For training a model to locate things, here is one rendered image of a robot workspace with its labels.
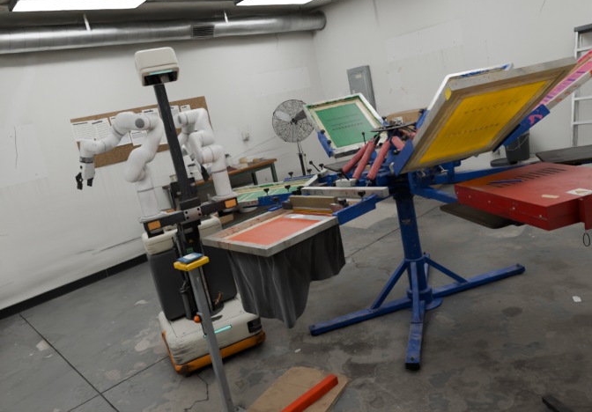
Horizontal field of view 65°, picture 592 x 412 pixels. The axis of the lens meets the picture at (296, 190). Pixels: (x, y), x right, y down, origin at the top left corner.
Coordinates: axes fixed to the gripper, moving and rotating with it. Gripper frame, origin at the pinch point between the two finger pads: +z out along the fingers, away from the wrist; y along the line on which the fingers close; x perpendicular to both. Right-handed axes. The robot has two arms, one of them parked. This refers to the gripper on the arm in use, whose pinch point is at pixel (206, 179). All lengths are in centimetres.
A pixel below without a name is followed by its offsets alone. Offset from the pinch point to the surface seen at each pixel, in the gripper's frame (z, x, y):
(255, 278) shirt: 68, 9, -64
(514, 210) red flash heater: 82, -75, -163
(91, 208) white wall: -67, 101, 282
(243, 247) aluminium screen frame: 50, 10, -83
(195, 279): 54, 36, -69
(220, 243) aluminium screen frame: 43, 17, -65
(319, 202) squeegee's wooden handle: 48, -43, -58
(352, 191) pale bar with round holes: 51, -67, -54
